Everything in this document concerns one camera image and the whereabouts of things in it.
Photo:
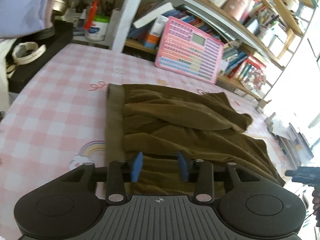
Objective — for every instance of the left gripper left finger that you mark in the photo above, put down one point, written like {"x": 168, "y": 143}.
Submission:
{"x": 118, "y": 174}

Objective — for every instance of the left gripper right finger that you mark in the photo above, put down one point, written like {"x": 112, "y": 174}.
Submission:
{"x": 201, "y": 174}

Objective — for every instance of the brown corduroy pants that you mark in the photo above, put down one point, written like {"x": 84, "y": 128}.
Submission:
{"x": 161, "y": 122}

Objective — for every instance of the stack of papers books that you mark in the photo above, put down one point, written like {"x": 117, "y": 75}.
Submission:
{"x": 293, "y": 143}

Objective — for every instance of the pink checkered table mat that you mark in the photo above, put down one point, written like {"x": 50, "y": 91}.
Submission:
{"x": 57, "y": 122}

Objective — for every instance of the pink learning tablet toy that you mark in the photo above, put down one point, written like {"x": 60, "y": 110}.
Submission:
{"x": 187, "y": 50}

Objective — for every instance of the white jar green lid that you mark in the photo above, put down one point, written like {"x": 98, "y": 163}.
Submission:
{"x": 98, "y": 28}

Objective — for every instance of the black case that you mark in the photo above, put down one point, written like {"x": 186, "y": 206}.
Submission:
{"x": 55, "y": 38}

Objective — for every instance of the red glue bottle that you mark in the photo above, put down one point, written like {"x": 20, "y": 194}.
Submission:
{"x": 91, "y": 14}

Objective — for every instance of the white leaning book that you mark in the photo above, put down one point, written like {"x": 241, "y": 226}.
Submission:
{"x": 149, "y": 13}

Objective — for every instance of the brass bowl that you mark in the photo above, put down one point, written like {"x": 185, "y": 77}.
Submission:
{"x": 60, "y": 6}

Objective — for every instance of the folded lavender cloth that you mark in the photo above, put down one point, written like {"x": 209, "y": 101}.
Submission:
{"x": 24, "y": 17}

